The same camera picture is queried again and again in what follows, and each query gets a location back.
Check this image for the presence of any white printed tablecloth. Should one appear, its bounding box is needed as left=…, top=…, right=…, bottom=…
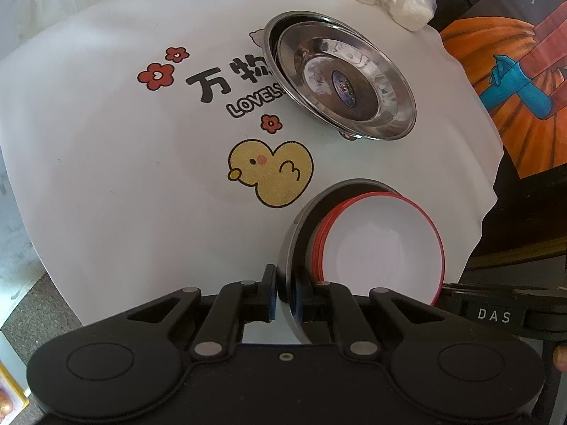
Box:
left=0, top=0, right=506, bottom=347

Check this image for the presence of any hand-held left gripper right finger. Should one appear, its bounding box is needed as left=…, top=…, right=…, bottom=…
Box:
left=290, top=271, right=449, bottom=359

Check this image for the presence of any steel bowl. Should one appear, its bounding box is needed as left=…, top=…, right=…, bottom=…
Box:
left=276, top=178, right=444, bottom=346

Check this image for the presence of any orange pumpkin painting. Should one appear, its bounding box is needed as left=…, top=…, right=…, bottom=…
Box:
left=440, top=2, right=567, bottom=181

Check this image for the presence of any plain steel plate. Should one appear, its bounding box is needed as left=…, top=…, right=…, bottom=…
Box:
left=261, top=11, right=391, bottom=141

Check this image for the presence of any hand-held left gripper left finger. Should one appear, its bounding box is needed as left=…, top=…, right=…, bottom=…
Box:
left=126, top=264, right=279, bottom=360

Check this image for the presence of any steel plate with sticker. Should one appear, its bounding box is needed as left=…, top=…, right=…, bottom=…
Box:
left=275, top=21, right=417, bottom=142

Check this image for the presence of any yellow box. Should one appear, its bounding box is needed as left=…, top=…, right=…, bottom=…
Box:
left=0, top=358, right=26, bottom=413

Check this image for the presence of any white red-rimmed dish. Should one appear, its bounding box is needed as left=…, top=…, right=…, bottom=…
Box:
left=313, top=192, right=405, bottom=285
left=319, top=194, right=444, bottom=306

